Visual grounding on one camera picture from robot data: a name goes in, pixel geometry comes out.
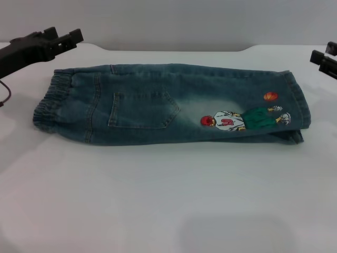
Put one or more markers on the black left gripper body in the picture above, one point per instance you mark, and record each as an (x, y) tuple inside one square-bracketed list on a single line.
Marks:
[(26, 51)]

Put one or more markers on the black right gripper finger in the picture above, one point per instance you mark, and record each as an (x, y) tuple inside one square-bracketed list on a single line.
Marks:
[(327, 64), (332, 48)]

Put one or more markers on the blue denim shorts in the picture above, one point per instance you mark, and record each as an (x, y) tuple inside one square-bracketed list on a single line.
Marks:
[(158, 84)]

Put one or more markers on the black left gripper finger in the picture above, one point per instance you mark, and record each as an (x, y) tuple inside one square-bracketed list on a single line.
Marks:
[(72, 38), (51, 33)]

